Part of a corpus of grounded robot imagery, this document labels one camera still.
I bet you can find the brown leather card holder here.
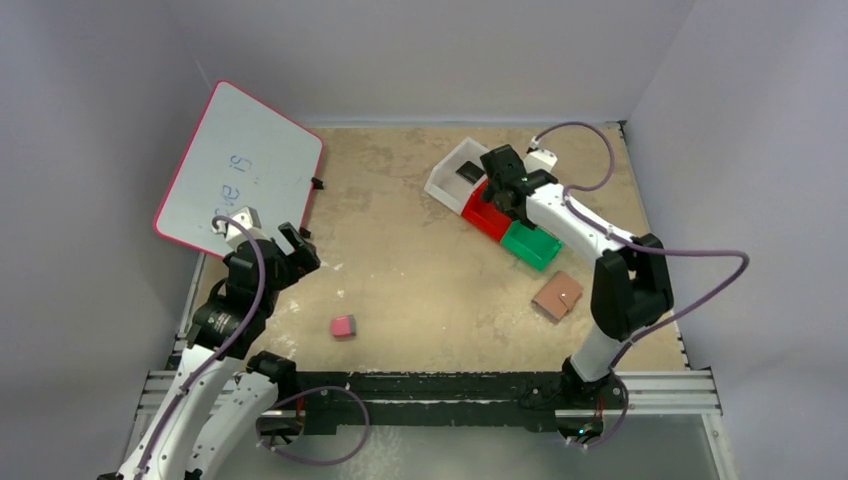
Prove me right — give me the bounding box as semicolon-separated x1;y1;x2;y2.
531;271;584;324

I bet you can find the red plastic bin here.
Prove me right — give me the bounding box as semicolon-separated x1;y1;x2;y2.
461;180;512;243

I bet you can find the black card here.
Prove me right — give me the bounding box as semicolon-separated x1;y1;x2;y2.
455;161;485;185

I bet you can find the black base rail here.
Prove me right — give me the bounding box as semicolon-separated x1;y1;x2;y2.
297;371;625;435

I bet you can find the pink eraser block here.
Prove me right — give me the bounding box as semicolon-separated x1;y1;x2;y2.
330;315;357;339

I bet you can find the pink framed whiteboard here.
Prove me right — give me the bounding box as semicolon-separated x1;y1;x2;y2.
152;80;324;257

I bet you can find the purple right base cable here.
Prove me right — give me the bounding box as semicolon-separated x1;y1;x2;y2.
563;390;631;453

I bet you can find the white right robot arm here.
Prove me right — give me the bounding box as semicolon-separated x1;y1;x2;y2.
480;145;674;407

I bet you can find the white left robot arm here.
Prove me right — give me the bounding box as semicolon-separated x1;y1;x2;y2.
107;216;320;479

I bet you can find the aluminium frame rail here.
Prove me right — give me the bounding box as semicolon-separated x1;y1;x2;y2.
135;369;723;419

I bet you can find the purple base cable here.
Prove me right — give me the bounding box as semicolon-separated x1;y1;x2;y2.
254;387;370;468
563;390;631;453

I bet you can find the green plastic bin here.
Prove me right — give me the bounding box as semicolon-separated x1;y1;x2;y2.
500;221;563;271

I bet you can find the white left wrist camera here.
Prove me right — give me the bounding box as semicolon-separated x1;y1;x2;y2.
211;207;271;251

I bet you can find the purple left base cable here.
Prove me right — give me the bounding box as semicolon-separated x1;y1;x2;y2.
254;387;370;468

